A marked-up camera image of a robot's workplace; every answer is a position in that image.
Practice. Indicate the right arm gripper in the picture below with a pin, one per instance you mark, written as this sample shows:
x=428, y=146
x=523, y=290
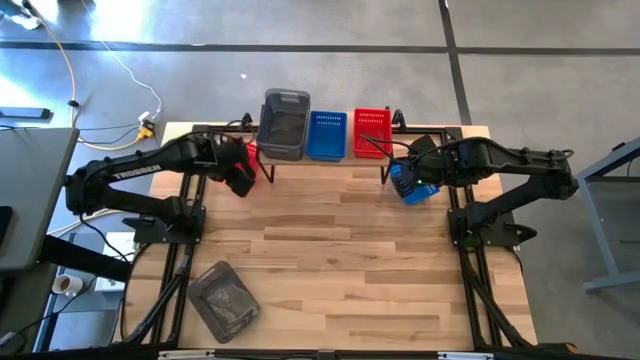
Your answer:
x=425, y=165

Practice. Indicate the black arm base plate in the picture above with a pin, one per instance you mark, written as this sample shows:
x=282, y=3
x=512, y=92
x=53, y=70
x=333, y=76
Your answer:
x=150, y=232
x=500, y=235

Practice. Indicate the grey desk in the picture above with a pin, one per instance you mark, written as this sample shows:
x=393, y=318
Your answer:
x=35, y=190

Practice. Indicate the grey metal table frame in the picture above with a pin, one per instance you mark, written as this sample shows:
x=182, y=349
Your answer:
x=600, y=169

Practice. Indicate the white floor box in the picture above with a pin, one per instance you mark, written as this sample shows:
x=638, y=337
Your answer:
x=120, y=245

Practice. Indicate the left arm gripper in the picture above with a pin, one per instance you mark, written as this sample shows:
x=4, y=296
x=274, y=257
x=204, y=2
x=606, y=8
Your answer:
x=240, y=180

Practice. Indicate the black metal table frame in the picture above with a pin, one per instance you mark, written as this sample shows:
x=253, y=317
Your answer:
x=199, y=132

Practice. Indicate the black diagonal bar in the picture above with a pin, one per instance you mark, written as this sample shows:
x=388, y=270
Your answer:
x=85, y=257

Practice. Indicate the wooden shelf with black legs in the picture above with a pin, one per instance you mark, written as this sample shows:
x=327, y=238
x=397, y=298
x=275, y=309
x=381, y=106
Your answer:
x=330, y=164

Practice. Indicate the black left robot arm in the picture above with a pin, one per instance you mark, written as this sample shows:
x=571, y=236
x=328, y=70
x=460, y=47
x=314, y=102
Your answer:
x=130, y=172

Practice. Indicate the yellow power plug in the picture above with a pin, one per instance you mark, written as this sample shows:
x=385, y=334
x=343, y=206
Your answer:
x=145, y=132

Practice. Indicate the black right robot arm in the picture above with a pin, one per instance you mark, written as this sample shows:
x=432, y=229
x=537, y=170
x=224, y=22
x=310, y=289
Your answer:
x=525, y=155

